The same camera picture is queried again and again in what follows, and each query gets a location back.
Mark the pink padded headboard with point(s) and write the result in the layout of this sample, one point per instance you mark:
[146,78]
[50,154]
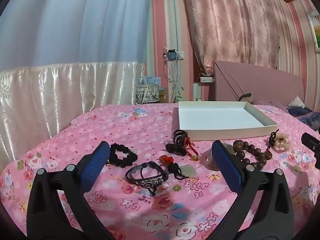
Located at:
[262,85]

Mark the dark patterned clothes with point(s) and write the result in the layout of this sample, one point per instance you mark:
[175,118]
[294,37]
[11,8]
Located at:
[306,117]

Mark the framed wall picture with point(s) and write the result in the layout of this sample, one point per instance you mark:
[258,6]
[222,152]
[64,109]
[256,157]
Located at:
[315,32]

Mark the light blue paper bag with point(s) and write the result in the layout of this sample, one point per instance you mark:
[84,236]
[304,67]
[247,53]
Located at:
[152,80]

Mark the cream satin curtain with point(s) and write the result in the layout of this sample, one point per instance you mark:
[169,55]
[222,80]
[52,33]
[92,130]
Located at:
[50,97]

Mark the brown cardboard box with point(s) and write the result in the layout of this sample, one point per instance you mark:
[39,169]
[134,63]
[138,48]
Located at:
[163,95]

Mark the wall socket with charger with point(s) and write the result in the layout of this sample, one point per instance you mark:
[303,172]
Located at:
[173,54]

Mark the clear plastic packet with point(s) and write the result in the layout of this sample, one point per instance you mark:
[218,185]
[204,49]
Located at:
[207,160]

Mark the black and white tote bag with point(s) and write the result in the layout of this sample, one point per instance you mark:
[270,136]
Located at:
[147,94]

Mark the white shallow cardboard tray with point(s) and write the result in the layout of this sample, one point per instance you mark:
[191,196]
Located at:
[215,116]

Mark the white box on shelf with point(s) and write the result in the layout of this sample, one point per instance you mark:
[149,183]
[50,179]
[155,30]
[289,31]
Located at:
[206,79]

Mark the purple pillow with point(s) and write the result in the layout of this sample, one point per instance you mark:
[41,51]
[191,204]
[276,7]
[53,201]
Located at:
[270,103]

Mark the pink floral bedspread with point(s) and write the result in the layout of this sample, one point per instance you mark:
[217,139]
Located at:
[155,212]

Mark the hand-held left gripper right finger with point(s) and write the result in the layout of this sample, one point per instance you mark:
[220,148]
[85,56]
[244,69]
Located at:
[226,166]

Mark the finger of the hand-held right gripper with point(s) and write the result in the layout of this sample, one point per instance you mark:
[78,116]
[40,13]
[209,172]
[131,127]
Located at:
[311,141]
[317,160]

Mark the pale blue sheer curtain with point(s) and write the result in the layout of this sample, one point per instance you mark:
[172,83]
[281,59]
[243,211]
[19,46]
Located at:
[75,22]

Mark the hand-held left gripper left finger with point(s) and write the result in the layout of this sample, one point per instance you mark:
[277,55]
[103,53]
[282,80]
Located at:
[96,163]

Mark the pink floral curtain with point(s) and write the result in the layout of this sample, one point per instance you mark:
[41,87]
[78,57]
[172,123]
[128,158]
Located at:
[230,22]

